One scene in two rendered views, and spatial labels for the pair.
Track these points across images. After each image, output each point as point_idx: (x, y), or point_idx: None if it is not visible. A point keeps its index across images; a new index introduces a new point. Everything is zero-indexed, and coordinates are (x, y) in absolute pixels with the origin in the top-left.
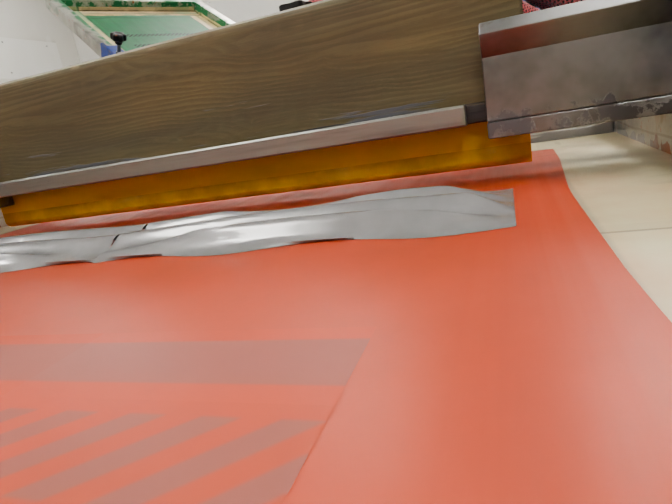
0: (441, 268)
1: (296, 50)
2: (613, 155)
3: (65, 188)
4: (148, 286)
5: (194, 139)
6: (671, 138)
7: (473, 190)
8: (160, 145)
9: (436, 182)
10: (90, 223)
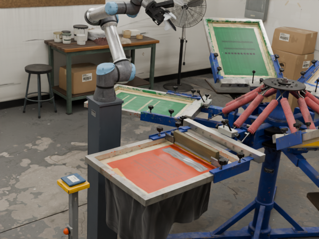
0: (193, 172)
1: (201, 148)
2: None
3: None
4: (182, 165)
5: (192, 149)
6: None
7: (204, 168)
8: (190, 148)
9: (210, 164)
10: (182, 149)
